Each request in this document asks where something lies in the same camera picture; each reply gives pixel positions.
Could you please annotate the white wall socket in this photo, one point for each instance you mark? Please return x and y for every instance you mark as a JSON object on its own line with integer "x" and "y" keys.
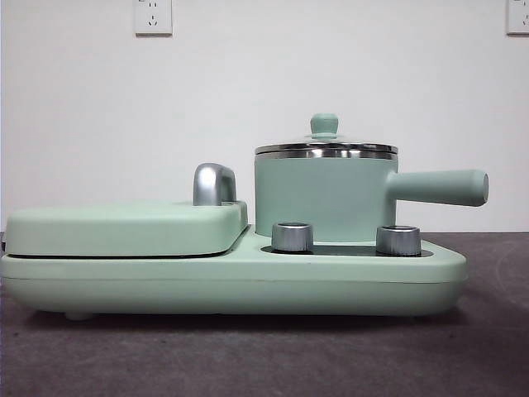
{"x": 518, "y": 16}
{"x": 152, "y": 18}

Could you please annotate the silver control knob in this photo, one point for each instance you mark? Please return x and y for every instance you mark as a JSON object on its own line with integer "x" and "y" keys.
{"x": 291, "y": 239}
{"x": 397, "y": 242}

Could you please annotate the mint green breakfast machine base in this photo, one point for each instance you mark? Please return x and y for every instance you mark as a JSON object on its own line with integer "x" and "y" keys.
{"x": 248, "y": 285}

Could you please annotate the glass pot lid green knob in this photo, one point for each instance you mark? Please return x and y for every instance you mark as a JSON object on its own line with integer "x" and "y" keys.
{"x": 323, "y": 124}

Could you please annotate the mint green griddle cover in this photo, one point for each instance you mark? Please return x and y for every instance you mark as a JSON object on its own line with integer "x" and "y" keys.
{"x": 115, "y": 229}

